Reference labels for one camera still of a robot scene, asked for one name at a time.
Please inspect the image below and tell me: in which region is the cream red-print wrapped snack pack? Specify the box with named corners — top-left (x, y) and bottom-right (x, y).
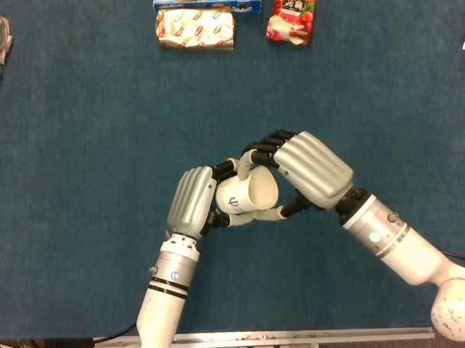
top-left (154, 5), bottom-right (237, 54)

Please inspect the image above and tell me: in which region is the right robot hand silver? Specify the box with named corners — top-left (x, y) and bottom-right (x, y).
top-left (236, 126), bottom-right (357, 224)

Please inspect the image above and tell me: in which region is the red fruit jelly pouch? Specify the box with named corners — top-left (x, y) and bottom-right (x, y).
top-left (264, 0), bottom-right (320, 47)

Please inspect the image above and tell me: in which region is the left robot hand silver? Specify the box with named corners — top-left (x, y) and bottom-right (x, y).
top-left (164, 156), bottom-right (259, 242)

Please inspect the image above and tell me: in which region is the aluminium table edge rail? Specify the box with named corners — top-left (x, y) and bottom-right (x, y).
top-left (92, 324), bottom-right (436, 348)

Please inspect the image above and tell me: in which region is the white paper cup blue logo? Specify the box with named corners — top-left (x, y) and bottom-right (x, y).
top-left (213, 165), bottom-right (281, 218)

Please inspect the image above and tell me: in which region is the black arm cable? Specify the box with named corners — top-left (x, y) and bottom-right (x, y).
top-left (441, 249), bottom-right (465, 268)
top-left (91, 321), bottom-right (139, 345)

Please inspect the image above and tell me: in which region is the blue felt table mat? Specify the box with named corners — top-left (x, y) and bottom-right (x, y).
top-left (0, 0), bottom-right (465, 342)

